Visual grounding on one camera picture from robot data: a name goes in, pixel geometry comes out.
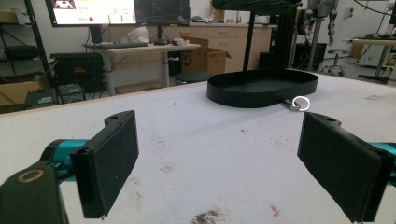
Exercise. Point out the grey metal stand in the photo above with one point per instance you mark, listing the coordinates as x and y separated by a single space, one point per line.
315 40

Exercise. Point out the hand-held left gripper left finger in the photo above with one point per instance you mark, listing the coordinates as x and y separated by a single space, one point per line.
106 161

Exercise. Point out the black jewelry stand with tray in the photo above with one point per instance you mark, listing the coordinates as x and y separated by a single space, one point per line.
249 95

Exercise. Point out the open cardboard box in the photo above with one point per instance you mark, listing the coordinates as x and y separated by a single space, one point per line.
214 60

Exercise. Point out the black electronic device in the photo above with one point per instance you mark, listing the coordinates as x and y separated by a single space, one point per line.
42 99

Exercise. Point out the dark computer monitor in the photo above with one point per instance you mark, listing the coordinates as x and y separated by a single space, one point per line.
162 12

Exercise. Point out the black metal shelf frame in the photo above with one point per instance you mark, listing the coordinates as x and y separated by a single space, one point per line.
37 37

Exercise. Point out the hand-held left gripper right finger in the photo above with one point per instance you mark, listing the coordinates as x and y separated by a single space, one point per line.
336 161

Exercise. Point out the black metal post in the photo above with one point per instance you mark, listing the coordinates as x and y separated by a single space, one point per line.
285 40

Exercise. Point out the large flat cardboard box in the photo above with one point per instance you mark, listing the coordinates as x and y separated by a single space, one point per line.
18 91

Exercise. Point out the bright computer monitor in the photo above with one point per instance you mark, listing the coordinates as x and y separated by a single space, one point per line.
93 12

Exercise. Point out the light wooden desk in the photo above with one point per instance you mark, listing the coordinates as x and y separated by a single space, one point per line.
155 48

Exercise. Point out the wooden cabinet row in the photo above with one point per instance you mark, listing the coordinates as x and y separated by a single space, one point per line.
224 37

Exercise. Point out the black keyboard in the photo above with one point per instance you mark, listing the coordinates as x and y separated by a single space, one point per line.
118 45

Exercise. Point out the white plastic bag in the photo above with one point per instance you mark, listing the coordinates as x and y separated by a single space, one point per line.
139 34

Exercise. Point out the wooden side table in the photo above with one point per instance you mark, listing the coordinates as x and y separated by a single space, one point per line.
373 41

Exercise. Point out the black case with red label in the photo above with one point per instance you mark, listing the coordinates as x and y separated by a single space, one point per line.
77 70

